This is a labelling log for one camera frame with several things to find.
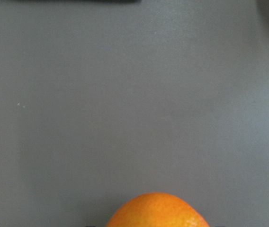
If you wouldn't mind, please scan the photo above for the orange fruit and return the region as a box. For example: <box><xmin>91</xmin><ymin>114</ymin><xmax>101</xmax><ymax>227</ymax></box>
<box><xmin>106</xmin><ymin>192</ymin><xmax>209</xmax><ymax>227</ymax></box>

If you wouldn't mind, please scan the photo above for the grey folded cloth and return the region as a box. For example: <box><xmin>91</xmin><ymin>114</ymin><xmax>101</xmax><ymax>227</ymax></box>
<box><xmin>13</xmin><ymin>0</ymin><xmax>142</xmax><ymax>4</ymax></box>

